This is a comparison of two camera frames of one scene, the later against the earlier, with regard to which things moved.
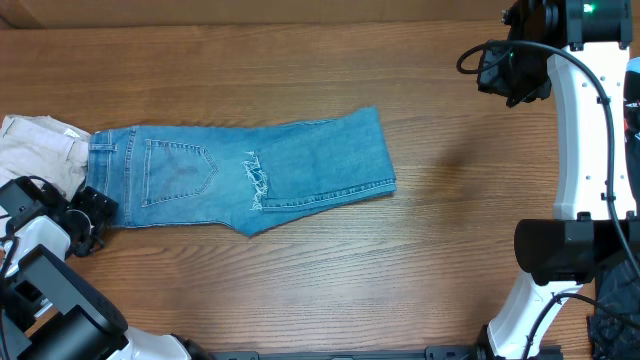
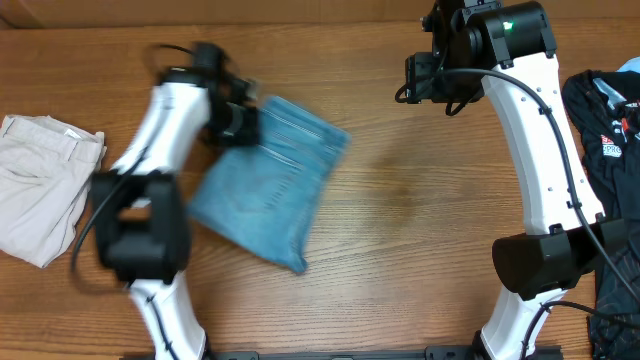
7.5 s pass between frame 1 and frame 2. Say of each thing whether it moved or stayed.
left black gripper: moved
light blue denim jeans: moved
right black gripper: moved
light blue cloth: stayed
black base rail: stayed
